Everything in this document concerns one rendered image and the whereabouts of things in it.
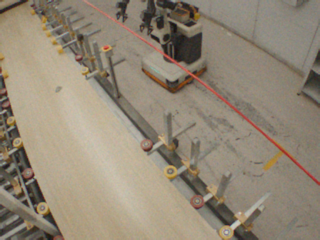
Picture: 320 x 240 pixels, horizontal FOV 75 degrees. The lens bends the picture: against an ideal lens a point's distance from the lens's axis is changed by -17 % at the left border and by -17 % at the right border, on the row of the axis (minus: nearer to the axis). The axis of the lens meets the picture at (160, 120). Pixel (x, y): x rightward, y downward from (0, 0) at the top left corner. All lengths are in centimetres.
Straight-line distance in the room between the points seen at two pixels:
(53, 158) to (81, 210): 44
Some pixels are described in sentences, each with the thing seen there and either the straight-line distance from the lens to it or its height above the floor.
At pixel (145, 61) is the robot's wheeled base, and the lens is 327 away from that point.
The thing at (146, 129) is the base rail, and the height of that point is 70.
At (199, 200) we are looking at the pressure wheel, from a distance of 143.
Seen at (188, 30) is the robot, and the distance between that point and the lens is 286.
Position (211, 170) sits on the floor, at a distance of 254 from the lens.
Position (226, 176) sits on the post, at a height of 113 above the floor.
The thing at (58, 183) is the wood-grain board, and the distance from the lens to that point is 164.
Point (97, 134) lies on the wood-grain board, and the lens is 173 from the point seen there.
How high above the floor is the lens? 224
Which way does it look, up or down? 51 degrees down
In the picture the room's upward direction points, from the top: 5 degrees counter-clockwise
